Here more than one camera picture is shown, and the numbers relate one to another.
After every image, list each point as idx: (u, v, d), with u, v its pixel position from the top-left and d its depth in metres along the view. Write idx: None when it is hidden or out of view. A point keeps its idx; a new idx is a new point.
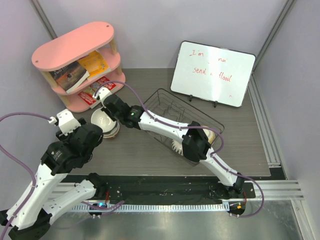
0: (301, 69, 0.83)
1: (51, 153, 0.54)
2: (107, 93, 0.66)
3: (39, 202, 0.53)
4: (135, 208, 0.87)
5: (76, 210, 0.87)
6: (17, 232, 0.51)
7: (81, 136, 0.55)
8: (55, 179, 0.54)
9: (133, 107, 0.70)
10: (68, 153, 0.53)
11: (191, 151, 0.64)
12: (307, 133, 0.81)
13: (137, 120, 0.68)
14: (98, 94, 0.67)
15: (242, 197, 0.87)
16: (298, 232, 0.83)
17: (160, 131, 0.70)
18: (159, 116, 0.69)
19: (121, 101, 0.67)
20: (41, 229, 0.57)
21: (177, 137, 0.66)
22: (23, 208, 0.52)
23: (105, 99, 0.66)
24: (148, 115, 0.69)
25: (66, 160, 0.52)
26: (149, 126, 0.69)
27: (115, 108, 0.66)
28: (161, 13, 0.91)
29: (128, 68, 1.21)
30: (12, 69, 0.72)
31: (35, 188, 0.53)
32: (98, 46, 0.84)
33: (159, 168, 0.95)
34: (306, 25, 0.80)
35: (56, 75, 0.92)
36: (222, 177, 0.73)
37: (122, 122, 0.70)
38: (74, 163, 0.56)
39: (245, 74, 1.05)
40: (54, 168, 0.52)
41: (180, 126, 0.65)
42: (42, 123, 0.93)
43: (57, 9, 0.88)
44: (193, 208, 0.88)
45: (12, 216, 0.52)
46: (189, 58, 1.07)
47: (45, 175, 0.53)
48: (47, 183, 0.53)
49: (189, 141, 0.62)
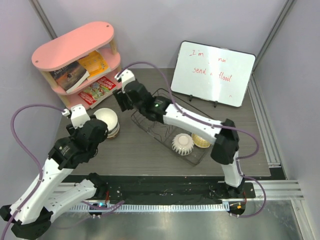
0: (302, 69, 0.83)
1: (59, 148, 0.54)
2: (129, 77, 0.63)
3: (43, 197, 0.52)
4: (135, 208, 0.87)
5: (76, 210, 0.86)
6: (19, 228, 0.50)
7: (85, 132, 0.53)
8: (62, 174, 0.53)
9: (156, 98, 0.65)
10: (73, 149, 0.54)
11: (222, 154, 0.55)
12: (307, 133, 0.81)
13: (162, 113, 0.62)
14: (120, 76, 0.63)
15: (241, 197, 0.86)
16: (298, 232, 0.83)
17: (188, 129, 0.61)
18: (187, 111, 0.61)
19: (145, 90, 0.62)
20: (41, 228, 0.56)
21: (207, 136, 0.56)
22: (28, 202, 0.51)
23: (127, 86, 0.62)
24: (176, 108, 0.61)
25: (73, 155, 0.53)
26: (176, 121, 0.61)
27: (138, 96, 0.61)
28: (161, 13, 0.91)
29: (128, 68, 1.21)
30: (12, 69, 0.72)
31: (41, 182, 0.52)
32: (98, 46, 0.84)
33: (159, 168, 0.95)
34: (306, 24, 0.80)
35: (56, 75, 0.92)
36: (231, 180, 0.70)
37: (145, 113, 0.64)
38: (82, 158, 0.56)
39: (245, 74, 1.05)
40: (60, 164, 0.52)
41: (212, 124, 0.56)
42: (42, 123, 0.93)
43: (57, 8, 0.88)
44: (193, 208, 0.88)
45: (16, 210, 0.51)
46: (189, 58, 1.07)
47: (52, 170, 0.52)
48: (53, 178, 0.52)
49: (222, 144, 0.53)
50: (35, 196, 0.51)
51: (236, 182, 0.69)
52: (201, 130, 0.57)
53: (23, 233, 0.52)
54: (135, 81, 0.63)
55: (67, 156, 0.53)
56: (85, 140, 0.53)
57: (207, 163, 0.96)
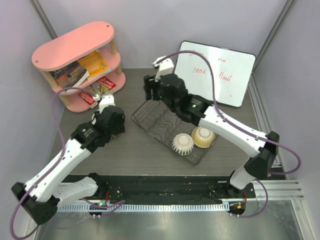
0: (302, 69, 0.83)
1: (82, 131, 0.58)
2: (168, 67, 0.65)
3: (61, 175, 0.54)
4: (135, 208, 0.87)
5: (76, 210, 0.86)
6: (32, 204, 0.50)
7: (105, 118, 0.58)
8: (82, 155, 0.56)
9: (193, 97, 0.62)
10: (95, 133, 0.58)
11: (262, 168, 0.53)
12: (307, 133, 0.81)
13: (199, 115, 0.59)
14: (159, 64, 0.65)
15: (242, 197, 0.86)
16: (298, 232, 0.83)
17: (226, 136, 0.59)
18: (228, 117, 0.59)
19: (184, 87, 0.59)
20: (49, 213, 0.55)
21: (249, 147, 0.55)
22: (47, 178, 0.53)
23: (164, 78, 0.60)
24: (216, 113, 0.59)
25: (94, 138, 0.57)
26: (214, 126, 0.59)
27: (176, 93, 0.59)
28: (161, 13, 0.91)
29: (128, 68, 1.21)
30: (12, 69, 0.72)
31: (61, 160, 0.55)
32: (98, 46, 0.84)
33: (159, 168, 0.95)
34: (306, 24, 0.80)
35: (56, 75, 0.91)
36: (238, 181, 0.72)
37: (180, 113, 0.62)
38: (100, 143, 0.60)
39: (245, 74, 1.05)
40: (83, 144, 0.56)
41: (257, 136, 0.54)
42: (42, 123, 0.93)
43: (57, 8, 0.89)
44: (193, 208, 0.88)
45: (32, 185, 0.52)
46: (190, 58, 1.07)
47: (73, 149, 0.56)
48: (74, 156, 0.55)
49: (267, 159, 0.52)
50: (55, 172, 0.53)
51: (242, 186, 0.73)
52: (243, 141, 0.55)
53: (33, 213, 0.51)
54: (173, 76, 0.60)
55: (89, 139, 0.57)
56: (105, 125, 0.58)
57: (206, 163, 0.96)
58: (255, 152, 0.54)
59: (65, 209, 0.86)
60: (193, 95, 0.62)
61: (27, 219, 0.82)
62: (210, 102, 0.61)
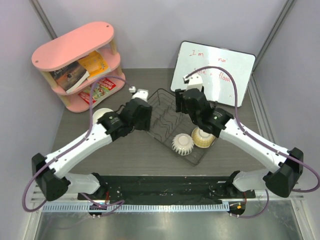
0: (302, 69, 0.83)
1: (108, 117, 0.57)
2: (198, 83, 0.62)
3: (80, 155, 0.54)
4: (135, 208, 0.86)
5: (76, 210, 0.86)
6: (49, 178, 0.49)
7: (131, 109, 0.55)
8: (104, 140, 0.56)
9: (215, 109, 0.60)
10: (119, 122, 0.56)
11: (281, 185, 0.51)
12: (308, 134, 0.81)
13: (220, 127, 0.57)
14: (189, 78, 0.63)
15: (242, 197, 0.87)
16: (298, 232, 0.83)
17: (245, 150, 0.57)
18: (248, 129, 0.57)
19: (205, 99, 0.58)
20: (60, 192, 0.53)
21: (269, 162, 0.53)
22: (68, 155, 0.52)
23: (188, 93, 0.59)
24: (237, 125, 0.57)
25: (118, 128, 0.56)
26: (233, 139, 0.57)
27: (196, 105, 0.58)
28: (161, 13, 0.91)
29: (128, 68, 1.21)
30: (12, 70, 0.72)
31: (85, 140, 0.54)
32: (98, 46, 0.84)
33: (159, 168, 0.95)
34: (306, 25, 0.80)
35: (56, 75, 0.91)
36: (242, 185, 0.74)
37: (201, 125, 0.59)
38: (122, 132, 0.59)
39: (245, 74, 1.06)
40: (107, 131, 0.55)
41: (278, 150, 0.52)
42: (42, 123, 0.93)
43: (57, 8, 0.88)
44: (193, 208, 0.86)
45: (53, 158, 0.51)
46: (190, 58, 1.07)
47: (98, 133, 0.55)
48: (98, 140, 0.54)
49: (288, 175, 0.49)
50: (77, 151, 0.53)
51: (244, 188, 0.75)
52: (262, 155, 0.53)
53: (47, 187, 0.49)
54: (194, 89, 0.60)
55: (112, 128, 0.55)
56: (130, 117, 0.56)
57: (206, 163, 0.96)
58: (274, 167, 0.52)
59: (64, 209, 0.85)
60: (215, 107, 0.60)
61: (28, 218, 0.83)
62: (232, 115, 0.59)
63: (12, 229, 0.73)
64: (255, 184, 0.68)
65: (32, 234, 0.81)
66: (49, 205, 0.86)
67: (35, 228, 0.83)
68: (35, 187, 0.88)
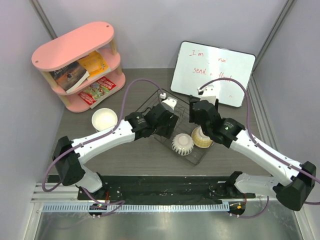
0: (302, 69, 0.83)
1: (136, 117, 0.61)
2: (210, 95, 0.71)
3: (103, 146, 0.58)
4: (135, 208, 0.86)
5: (76, 210, 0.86)
6: (72, 161, 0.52)
7: (157, 113, 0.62)
8: (127, 137, 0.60)
9: (226, 120, 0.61)
10: (144, 124, 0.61)
11: (292, 198, 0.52)
12: (307, 133, 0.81)
13: (231, 137, 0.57)
14: (203, 90, 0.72)
15: (242, 197, 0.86)
16: (298, 232, 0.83)
17: (257, 161, 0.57)
18: (259, 141, 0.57)
19: (214, 110, 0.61)
20: (75, 178, 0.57)
21: (281, 175, 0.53)
22: (93, 143, 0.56)
23: (198, 105, 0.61)
24: (248, 136, 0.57)
25: (144, 128, 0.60)
26: (245, 150, 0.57)
27: (206, 115, 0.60)
28: (161, 13, 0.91)
29: (128, 68, 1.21)
30: (12, 70, 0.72)
31: (111, 133, 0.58)
32: (98, 46, 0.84)
33: (159, 167, 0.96)
34: (307, 25, 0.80)
35: (56, 75, 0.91)
36: (245, 187, 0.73)
37: (212, 135, 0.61)
38: (144, 134, 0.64)
39: (245, 74, 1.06)
40: (133, 129, 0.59)
41: (290, 164, 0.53)
42: (42, 123, 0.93)
43: (57, 9, 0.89)
44: (193, 208, 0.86)
45: (80, 143, 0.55)
46: (189, 58, 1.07)
47: (124, 129, 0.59)
48: (123, 135, 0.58)
49: (301, 188, 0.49)
50: (102, 141, 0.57)
51: (244, 190, 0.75)
52: (274, 168, 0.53)
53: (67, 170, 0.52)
54: (204, 101, 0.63)
55: (138, 127, 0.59)
56: (155, 119, 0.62)
57: (206, 163, 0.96)
58: (287, 181, 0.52)
59: (64, 209, 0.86)
60: (226, 118, 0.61)
61: (27, 218, 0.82)
62: (243, 126, 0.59)
63: (12, 229, 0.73)
64: (260, 189, 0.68)
65: (31, 234, 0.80)
66: (48, 205, 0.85)
67: (35, 228, 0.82)
68: (35, 187, 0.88)
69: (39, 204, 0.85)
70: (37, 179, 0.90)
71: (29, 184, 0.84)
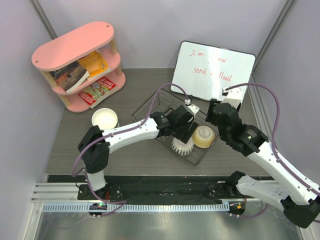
0: (302, 69, 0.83)
1: (160, 116, 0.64)
2: (234, 98, 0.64)
3: (129, 139, 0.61)
4: (135, 208, 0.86)
5: (76, 210, 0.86)
6: (102, 151, 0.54)
7: (180, 113, 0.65)
8: (151, 133, 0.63)
9: (248, 128, 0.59)
10: (168, 123, 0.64)
11: (303, 217, 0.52)
12: (307, 133, 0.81)
13: (253, 148, 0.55)
14: (228, 91, 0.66)
15: (242, 197, 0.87)
16: (298, 231, 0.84)
17: (274, 176, 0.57)
18: (281, 156, 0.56)
19: (236, 115, 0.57)
20: (99, 166, 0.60)
21: (299, 196, 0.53)
22: (122, 135, 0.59)
23: (220, 109, 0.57)
24: (271, 150, 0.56)
25: (166, 127, 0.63)
26: (264, 163, 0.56)
27: (228, 121, 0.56)
28: (161, 13, 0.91)
29: (128, 68, 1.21)
30: (12, 70, 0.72)
31: (138, 128, 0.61)
32: (98, 45, 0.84)
33: (159, 168, 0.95)
34: (307, 24, 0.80)
35: (56, 75, 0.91)
36: (247, 190, 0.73)
37: (231, 141, 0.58)
38: (165, 132, 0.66)
39: (245, 74, 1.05)
40: (158, 126, 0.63)
41: (310, 186, 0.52)
42: (42, 123, 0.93)
43: (57, 8, 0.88)
44: (193, 208, 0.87)
45: (110, 133, 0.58)
46: (189, 58, 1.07)
47: (150, 126, 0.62)
48: (149, 131, 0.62)
49: (316, 213, 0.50)
50: (130, 133, 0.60)
51: (245, 192, 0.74)
52: (293, 188, 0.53)
53: (95, 158, 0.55)
54: (226, 104, 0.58)
55: (163, 125, 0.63)
56: (177, 119, 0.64)
57: (206, 163, 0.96)
58: (303, 202, 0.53)
59: (65, 209, 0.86)
60: (248, 126, 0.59)
61: (28, 218, 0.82)
62: (267, 137, 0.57)
63: (12, 229, 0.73)
64: (264, 199, 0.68)
65: (31, 234, 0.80)
66: (49, 205, 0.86)
67: (35, 228, 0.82)
68: (35, 186, 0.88)
69: (39, 204, 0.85)
70: (37, 179, 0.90)
71: (29, 184, 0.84)
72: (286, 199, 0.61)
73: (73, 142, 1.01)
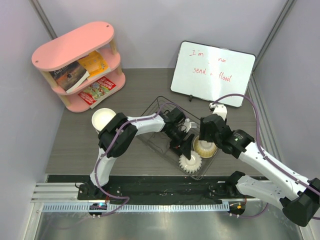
0: (302, 69, 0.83)
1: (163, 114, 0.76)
2: (222, 111, 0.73)
3: (146, 127, 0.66)
4: (135, 208, 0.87)
5: (76, 210, 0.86)
6: (132, 130, 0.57)
7: (176, 114, 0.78)
8: (158, 126, 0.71)
9: (236, 132, 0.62)
10: (168, 120, 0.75)
11: (299, 212, 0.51)
12: (307, 133, 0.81)
13: (240, 148, 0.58)
14: (215, 106, 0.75)
15: (242, 197, 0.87)
16: (298, 232, 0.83)
17: (265, 174, 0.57)
18: (268, 154, 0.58)
19: (223, 122, 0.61)
20: (121, 151, 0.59)
21: (289, 190, 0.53)
22: (142, 122, 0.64)
23: (207, 118, 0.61)
24: (257, 149, 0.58)
25: (168, 123, 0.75)
26: (253, 162, 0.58)
27: (215, 128, 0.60)
28: (161, 13, 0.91)
29: (128, 69, 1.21)
30: (12, 69, 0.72)
31: (151, 119, 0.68)
32: (97, 45, 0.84)
33: (160, 168, 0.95)
34: (306, 25, 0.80)
35: (56, 75, 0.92)
36: (247, 190, 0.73)
37: (221, 146, 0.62)
38: (165, 128, 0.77)
39: (245, 74, 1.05)
40: (164, 121, 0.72)
41: (297, 179, 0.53)
42: (42, 123, 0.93)
43: (57, 9, 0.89)
44: (193, 208, 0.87)
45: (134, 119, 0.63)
46: (189, 58, 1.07)
47: (160, 119, 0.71)
48: (160, 122, 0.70)
49: (307, 205, 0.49)
50: (147, 123, 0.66)
51: (245, 192, 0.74)
52: (282, 182, 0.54)
53: (125, 136, 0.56)
54: (212, 114, 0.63)
55: (166, 120, 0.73)
56: (174, 118, 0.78)
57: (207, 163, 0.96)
58: (294, 195, 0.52)
59: (64, 209, 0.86)
60: (236, 130, 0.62)
61: (27, 218, 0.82)
62: (253, 138, 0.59)
63: (12, 229, 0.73)
64: (264, 199, 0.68)
65: (31, 234, 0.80)
66: (49, 205, 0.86)
67: (35, 228, 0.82)
68: (35, 186, 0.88)
69: (39, 204, 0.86)
70: (37, 179, 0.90)
71: (29, 184, 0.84)
72: (284, 198, 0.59)
73: (73, 142, 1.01)
